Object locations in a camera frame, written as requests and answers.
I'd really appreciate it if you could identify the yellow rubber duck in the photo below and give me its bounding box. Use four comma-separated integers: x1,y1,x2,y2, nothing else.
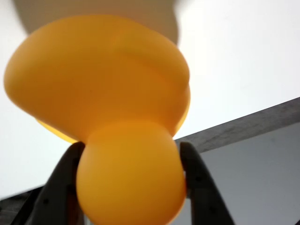
3,15,191,225

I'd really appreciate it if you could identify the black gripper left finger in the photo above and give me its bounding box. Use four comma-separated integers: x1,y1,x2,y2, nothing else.
28,141,86,225

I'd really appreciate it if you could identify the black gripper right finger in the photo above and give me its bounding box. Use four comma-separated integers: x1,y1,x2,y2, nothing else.
179,142,235,225

